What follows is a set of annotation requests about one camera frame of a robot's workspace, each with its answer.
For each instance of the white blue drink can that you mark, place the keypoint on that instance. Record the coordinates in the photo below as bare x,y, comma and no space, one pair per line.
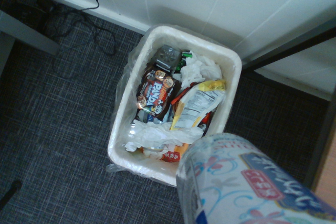
249,187

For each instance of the clear plastic bin liner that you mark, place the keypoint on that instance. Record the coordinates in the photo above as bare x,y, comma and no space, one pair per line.
124,74

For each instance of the white trash bin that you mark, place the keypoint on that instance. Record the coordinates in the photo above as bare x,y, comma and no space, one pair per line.
123,129

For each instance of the brown panda snack bag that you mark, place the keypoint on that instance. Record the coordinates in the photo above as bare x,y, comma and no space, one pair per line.
157,93

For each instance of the yellow chip bag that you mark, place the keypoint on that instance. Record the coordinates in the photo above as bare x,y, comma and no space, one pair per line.
194,103

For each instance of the crumpled white tissue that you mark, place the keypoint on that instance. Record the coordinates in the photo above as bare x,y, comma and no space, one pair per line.
200,69
162,134

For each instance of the green wrapper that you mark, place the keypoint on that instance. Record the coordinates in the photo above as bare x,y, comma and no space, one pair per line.
187,54

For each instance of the red wrapper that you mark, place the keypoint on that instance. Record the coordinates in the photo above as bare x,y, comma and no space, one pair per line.
170,156

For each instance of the white furniture panel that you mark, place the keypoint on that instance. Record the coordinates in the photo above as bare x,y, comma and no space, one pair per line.
23,33

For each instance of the black stand leg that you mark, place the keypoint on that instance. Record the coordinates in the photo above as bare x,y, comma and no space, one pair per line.
10,192

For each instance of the wooden desk with black frame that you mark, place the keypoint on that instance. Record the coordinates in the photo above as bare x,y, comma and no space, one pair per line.
288,47

